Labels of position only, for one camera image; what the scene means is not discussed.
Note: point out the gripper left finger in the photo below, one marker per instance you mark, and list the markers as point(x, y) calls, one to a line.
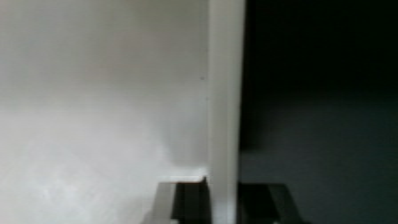
point(182, 202)

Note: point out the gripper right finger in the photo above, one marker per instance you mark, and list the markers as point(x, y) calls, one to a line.
point(267, 205)

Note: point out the white square tabletop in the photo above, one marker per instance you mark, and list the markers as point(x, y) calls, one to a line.
point(120, 106)

